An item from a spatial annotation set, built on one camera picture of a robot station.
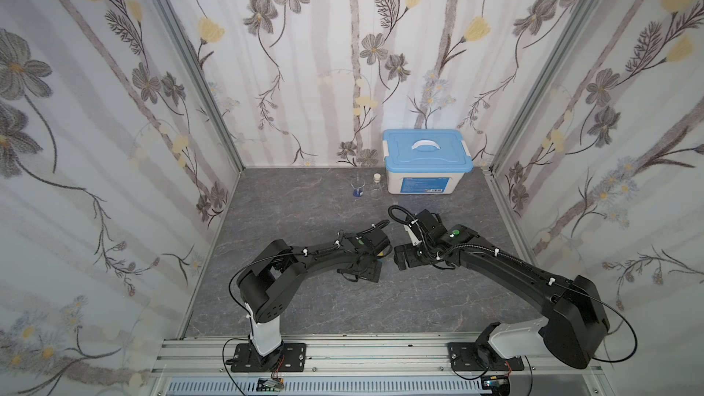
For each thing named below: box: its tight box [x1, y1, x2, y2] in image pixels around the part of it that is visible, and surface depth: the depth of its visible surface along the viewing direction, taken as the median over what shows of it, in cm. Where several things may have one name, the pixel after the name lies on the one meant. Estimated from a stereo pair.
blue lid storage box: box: [382, 128, 474, 195], surface depth 106 cm
